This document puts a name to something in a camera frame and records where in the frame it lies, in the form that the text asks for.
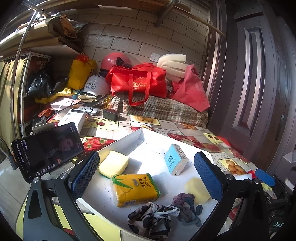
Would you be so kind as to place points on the white cardboard box tray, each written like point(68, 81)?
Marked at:
point(146, 170)

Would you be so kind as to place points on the black smartphone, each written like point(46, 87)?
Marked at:
point(46, 151)

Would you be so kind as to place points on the fruit pattern tablecloth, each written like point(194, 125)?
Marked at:
point(98, 133)

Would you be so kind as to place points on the red plastic bag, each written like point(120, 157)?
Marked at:
point(222, 142)

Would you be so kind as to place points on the round yellow sponge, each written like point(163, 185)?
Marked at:
point(196, 187)

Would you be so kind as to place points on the metal storage shelf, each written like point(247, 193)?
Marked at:
point(27, 50)

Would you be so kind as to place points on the bamboo pole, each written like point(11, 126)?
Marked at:
point(186, 12)

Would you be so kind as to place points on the rolled white foam pad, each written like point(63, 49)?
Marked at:
point(175, 66)

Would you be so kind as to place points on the pink helmet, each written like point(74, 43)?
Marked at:
point(115, 59)

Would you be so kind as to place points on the blue tissue pack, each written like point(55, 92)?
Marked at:
point(175, 159)

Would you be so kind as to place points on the white safety helmet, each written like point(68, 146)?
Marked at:
point(96, 85)

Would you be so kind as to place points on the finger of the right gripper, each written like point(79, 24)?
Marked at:
point(264, 177)

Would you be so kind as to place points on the black white patterned cloth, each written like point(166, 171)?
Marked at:
point(152, 220)

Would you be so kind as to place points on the red paper bag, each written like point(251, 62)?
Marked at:
point(190, 90)

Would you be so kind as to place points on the plaid cloth covered bench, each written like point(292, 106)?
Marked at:
point(161, 108)

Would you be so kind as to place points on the brown wooden door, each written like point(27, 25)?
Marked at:
point(249, 78)

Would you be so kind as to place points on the yellow green sponge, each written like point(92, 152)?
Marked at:
point(115, 163)

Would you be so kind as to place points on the black power adapter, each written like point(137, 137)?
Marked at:
point(110, 114)

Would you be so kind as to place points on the purple blue knotted rope toy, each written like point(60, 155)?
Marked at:
point(189, 213)

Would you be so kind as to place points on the yellow tissue pack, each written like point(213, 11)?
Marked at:
point(132, 189)

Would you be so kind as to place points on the black plastic bag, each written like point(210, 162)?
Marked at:
point(44, 84)

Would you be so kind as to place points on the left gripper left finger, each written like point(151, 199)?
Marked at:
point(82, 173)

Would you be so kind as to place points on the red tote bag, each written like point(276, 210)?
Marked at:
point(140, 82)

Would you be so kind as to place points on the white small carton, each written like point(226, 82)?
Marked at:
point(76, 116)

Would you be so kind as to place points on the yellow shopping bag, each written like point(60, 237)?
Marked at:
point(82, 68)

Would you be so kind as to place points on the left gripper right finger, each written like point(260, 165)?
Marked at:
point(211, 175)

